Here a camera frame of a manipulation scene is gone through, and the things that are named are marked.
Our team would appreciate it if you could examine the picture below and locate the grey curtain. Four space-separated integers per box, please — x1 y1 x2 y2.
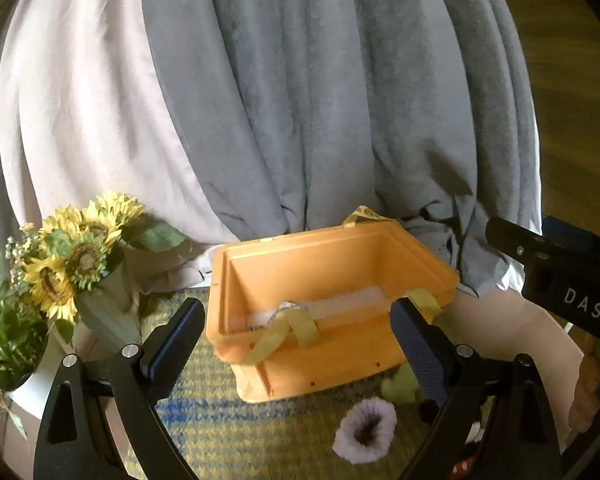
0 0 541 295

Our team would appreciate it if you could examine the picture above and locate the white sheer curtain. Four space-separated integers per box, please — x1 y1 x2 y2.
0 0 234 246

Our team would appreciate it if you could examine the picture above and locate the Mickey Mouse plush toy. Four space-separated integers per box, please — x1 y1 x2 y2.
448 396 493 480

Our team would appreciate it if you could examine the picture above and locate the white ribbed plant pot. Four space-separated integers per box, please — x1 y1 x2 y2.
6 327 74 420

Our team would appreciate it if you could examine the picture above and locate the orange plastic storage box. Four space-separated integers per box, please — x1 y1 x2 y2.
206 206 460 403

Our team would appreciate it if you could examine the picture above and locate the green soft frog toy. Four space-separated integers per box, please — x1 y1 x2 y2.
380 363 420 405

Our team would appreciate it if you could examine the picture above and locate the grey ribbed vase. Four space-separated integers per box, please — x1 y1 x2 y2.
76 262 142 352

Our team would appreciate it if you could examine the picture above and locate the fluffy lavender scrunchie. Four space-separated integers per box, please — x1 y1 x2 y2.
332 396 398 465

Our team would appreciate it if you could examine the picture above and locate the green leafy plant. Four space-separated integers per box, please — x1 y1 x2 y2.
0 252 47 392

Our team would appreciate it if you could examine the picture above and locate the person's right hand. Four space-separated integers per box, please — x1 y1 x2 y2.
568 335 600 434

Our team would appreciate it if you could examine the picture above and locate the yellow blue woven rug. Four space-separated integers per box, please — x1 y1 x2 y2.
124 286 432 480

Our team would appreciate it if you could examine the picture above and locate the sunflower bouquet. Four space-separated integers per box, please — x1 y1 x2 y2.
5 190 187 324

